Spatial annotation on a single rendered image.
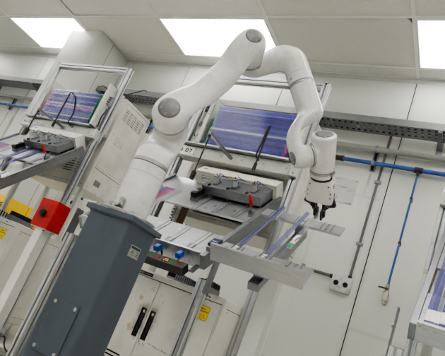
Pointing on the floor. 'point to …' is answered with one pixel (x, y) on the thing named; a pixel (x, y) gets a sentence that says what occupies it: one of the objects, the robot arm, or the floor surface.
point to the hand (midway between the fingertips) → (318, 213)
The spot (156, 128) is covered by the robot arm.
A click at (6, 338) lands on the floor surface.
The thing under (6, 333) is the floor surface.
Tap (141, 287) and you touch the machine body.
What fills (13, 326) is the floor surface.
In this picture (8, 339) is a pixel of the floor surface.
